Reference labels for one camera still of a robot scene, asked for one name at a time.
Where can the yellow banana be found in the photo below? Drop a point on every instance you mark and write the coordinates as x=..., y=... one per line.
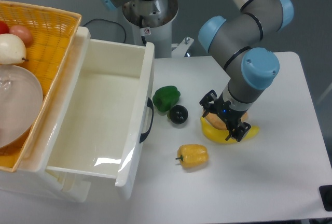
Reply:
x=219, y=136

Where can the white drawer cabinet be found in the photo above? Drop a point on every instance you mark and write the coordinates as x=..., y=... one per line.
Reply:
x=32, y=175

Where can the red tomato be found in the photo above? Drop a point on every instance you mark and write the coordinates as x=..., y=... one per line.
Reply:
x=4, y=28

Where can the green bell pepper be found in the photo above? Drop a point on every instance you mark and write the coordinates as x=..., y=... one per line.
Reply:
x=166, y=97

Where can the black device at table edge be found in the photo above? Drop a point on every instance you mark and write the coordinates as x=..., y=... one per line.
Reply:
x=326, y=192

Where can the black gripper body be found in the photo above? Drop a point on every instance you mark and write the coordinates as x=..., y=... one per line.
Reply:
x=225, y=113

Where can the white pear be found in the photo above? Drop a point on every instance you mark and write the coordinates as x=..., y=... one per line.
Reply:
x=13, y=50

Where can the orange sweet potato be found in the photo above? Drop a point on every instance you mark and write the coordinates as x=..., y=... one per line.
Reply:
x=213, y=122

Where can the white plastic drawer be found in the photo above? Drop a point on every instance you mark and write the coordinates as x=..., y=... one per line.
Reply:
x=104, y=127

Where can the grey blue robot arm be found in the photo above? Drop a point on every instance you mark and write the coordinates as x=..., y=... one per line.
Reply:
x=230, y=43

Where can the black ball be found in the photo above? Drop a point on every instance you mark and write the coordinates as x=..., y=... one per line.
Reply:
x=178, y=114

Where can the clear plastic bowl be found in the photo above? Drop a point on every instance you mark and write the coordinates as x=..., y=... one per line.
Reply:
x=21, y=103

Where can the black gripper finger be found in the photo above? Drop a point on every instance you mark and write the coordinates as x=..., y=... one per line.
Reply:
x=207, y=103
x=237, y=131

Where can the yellow woven basket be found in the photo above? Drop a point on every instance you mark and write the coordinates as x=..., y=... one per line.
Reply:
x=53, y=31

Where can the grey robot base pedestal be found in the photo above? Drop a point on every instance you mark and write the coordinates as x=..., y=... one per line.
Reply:
x=151, y=21

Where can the pink peach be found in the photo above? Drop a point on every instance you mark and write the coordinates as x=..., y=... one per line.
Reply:
x=22, y=32

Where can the metal mounting bracket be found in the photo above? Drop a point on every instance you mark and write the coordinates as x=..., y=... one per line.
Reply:
x=181, y=50

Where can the yellow bell pepper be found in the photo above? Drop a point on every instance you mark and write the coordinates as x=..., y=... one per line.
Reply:
x=192, y=155

